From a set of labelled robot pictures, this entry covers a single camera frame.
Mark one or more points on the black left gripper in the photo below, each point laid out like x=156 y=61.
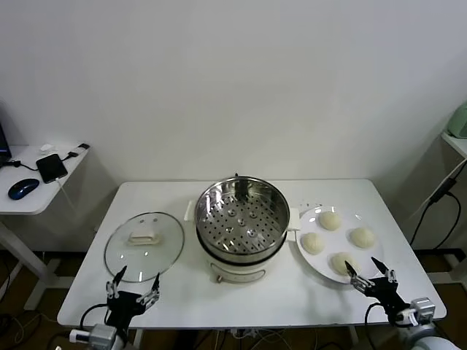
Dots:
x=122 y=306

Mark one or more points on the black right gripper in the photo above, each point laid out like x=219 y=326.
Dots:
x=386 y=291

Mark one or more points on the white steamed baozi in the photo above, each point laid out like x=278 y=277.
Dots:
x=362 y=237
x=330 y=220
x=341 y=263
x=313 y=243

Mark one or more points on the stainless perforated steamer basket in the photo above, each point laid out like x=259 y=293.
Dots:
x=241 y=233

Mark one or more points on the white round plate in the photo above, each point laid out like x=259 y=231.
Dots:
x=328 y=271

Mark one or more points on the white electric cooker pot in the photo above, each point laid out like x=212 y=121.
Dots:
x=241 y=271

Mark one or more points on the white power strip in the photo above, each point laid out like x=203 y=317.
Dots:
x=243 y=332

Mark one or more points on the white side table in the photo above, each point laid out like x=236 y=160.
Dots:
x=25 y=206

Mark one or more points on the black smartphone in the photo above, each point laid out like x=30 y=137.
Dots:
x=52 y=168

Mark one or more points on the blue computer mouse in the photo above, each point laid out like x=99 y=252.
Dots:
x=22 y=189

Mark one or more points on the black usb adapter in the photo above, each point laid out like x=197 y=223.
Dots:
x=83 y=146

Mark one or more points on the white desk with appliance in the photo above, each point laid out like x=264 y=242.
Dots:
x=456 y=144

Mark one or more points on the white earbuds case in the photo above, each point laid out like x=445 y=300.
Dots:
x=44 y=148

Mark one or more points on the mint green appliance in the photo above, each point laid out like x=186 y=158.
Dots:
x=458 y=122

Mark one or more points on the dark laptop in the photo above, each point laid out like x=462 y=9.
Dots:
x=3 y=142

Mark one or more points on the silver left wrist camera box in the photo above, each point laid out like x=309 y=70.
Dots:
x=102 y=333

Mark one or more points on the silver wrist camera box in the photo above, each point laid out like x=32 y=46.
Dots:
x=423 y=308
x=102 y=333

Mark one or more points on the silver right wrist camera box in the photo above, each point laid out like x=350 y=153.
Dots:
x=423 y=308

